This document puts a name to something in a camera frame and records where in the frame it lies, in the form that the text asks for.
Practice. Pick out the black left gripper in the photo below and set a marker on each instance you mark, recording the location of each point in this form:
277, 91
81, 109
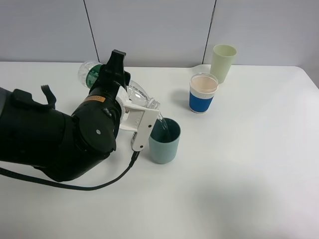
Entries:
104, 87

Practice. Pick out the clear bottle with green label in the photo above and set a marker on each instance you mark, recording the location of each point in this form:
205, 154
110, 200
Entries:
135, 93

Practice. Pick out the teal plastic cup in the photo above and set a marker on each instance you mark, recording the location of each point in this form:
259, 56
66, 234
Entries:
163, 141

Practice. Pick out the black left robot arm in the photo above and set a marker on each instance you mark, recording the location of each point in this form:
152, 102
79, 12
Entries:
64, 147

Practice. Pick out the paper cup with blue sleeve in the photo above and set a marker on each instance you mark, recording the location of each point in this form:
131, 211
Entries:
202, 89

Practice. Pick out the pale green plastic cup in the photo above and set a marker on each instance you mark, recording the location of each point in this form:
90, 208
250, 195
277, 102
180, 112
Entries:
222, 59

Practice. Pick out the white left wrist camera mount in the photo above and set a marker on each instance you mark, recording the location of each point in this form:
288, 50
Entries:
139, 120

